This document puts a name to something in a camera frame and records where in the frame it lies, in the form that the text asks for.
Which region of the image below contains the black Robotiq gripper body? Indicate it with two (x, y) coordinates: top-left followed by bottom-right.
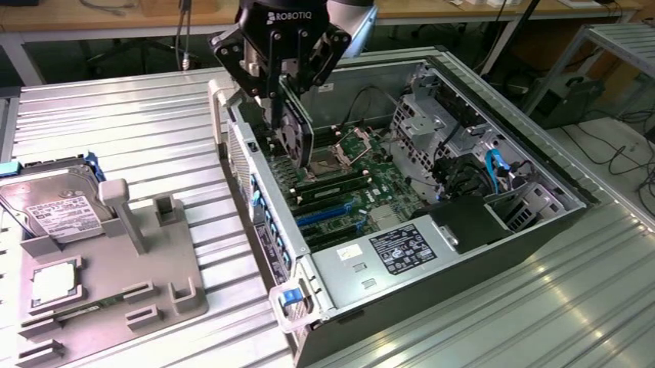
(233, 0), (332, 69)

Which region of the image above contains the black cooling fan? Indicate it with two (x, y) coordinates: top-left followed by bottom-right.
(254, 71), (317, 173)

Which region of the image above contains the metal socket cover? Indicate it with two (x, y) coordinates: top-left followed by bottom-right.
(332, 128), (384, 166)

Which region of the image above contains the wooden top desk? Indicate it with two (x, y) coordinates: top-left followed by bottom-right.
(0, 0), (641, 43)

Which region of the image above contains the metal disk bay cage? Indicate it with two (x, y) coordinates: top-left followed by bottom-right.
(386, 91), (494, 192)

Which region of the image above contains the CPU socket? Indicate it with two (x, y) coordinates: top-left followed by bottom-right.
(305, 147), (354, 182)

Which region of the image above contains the installed black RAM stick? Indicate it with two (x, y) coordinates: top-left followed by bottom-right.
(292, 179), (373, 203)

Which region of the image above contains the green motherboard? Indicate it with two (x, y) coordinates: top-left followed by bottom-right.
(263, 124), (441, 252)

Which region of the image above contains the blue expansion slot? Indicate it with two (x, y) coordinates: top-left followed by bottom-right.
(294, 202), (354, 228)

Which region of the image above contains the silver chipset heatsink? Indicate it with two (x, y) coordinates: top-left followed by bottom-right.
(368, 206), (406, 228)

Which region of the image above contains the black box device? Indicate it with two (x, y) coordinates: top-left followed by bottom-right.
(529, 75), (605, 130)

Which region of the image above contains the hard disk in blue caddy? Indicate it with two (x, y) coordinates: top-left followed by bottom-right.
(0, 151), (111, 246)

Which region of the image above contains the grey power supply with label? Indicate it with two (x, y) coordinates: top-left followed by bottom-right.
(309, 220), (464, 310)

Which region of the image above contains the metal slat side table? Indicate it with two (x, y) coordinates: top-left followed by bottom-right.
(520, 21), (655, 130)

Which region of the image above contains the grey parts rack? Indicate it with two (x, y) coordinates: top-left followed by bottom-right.
(15, 178), (209, 368)

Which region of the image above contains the open grey PC case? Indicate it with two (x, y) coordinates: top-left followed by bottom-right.
(207, 53), (604, 366)

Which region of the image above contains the silver CPU chip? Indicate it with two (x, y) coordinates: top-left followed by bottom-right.
(30, 264), (82, 308)

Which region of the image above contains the green RAM stick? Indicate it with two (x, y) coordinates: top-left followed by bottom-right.
(27, 295), (127, 320)

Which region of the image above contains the hanging cable with metal plug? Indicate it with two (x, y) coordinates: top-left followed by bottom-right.
(174, 0), (199, 73)

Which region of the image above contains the black looped wire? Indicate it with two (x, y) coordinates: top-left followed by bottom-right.
(344, 86), (401, 124)

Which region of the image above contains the blue data wire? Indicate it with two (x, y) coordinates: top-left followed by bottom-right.
(481, 148), (513, 193)

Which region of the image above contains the black floor cable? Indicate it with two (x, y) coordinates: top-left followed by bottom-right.
(560, 110), (655, 193)

